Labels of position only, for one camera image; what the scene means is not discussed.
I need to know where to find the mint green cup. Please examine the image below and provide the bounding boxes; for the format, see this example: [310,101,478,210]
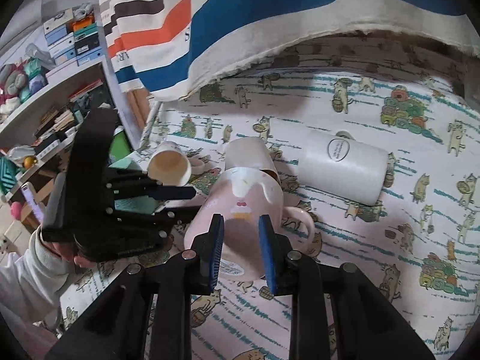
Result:
[111,157,163,215]

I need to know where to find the pink and white mug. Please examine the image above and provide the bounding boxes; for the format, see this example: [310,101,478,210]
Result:
[184,166,315,281]

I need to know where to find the white sleeve forearm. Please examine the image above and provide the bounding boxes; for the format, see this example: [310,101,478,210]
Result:
[1,229,74,325]

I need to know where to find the small cream round cup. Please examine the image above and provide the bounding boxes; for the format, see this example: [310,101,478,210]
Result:
[147,141,191,187]

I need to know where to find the beige square cup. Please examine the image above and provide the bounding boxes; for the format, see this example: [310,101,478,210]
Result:
[224,137,280,183]

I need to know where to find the person's left hand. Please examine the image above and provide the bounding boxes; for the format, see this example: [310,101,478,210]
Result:
[41,239,96,268]

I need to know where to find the white cylindrical mug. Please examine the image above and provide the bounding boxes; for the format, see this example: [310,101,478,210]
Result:
[298,132,388,206]

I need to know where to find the white shelf unit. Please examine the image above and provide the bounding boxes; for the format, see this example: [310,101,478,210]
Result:
[1,56,141,244]

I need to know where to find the striped canvas cloth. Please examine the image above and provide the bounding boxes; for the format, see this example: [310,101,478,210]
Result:
[98,0,479,102]

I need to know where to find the stacked storage boxes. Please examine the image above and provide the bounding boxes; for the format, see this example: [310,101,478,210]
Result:
[43,3,105,67]

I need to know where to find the cat print bed sheet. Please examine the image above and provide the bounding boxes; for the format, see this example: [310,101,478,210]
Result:
[55,31,480,360]

